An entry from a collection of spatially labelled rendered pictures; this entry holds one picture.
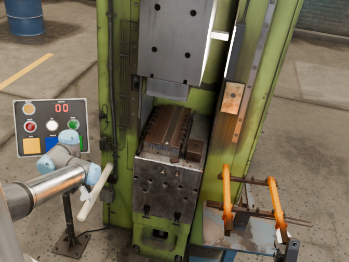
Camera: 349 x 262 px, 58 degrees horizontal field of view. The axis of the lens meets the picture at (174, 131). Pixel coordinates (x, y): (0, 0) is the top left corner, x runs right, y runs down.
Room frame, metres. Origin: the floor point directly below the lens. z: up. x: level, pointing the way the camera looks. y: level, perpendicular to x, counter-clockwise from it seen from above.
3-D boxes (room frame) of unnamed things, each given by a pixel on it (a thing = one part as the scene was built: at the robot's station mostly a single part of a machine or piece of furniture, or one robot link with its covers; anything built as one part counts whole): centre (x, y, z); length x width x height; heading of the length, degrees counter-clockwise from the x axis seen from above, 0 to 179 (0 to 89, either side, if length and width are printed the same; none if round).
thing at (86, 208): (1.28, 0.41, 0.62); 0.44 x 0.05 x 0.05; 173
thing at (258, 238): (1.12, -0.41, 0.65); 0.40 x 0.30 x 0.02; 89
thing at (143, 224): (1.54, -0.02, 0.23); 0.55 x 0.37 x 0.47; 173
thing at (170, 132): (1.53, 0.01, 0.99); 0.42 x 0.05 x 0.01; 173
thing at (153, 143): (1.53, 0.03, 0.96); 0.42 x 0.20 x 0.09; 173
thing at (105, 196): (1.48, 0.40, 0.36); 0.09 x 0.07 x 0.12; 83
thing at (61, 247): (1.31, 0.63, 0.05); 0.22 x 0.22 x 0.09; 83
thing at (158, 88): (1.53, 0.03, 1.32); 0.42 x 0.20 x 0.10; 173
